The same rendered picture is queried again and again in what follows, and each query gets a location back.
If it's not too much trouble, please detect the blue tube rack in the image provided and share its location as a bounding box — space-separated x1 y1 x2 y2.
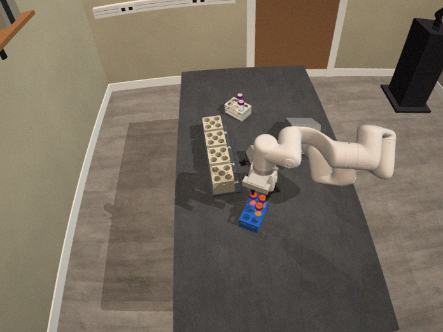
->
239 198 268 233

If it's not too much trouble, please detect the beige tube rack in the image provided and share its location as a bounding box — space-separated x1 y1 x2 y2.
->
224 97 251 121

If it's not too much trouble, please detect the beige bucket adapter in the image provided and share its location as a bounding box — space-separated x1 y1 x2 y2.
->
207 146 230 168
210 163 235 194
202 115 223 132
205 130 227 149

